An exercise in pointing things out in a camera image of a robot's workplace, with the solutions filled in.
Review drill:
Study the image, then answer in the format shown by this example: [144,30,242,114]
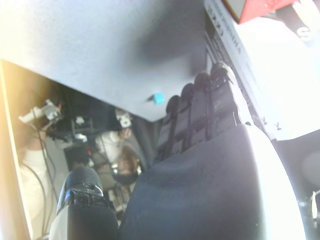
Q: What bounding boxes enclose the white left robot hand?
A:
[49,62,305,240]

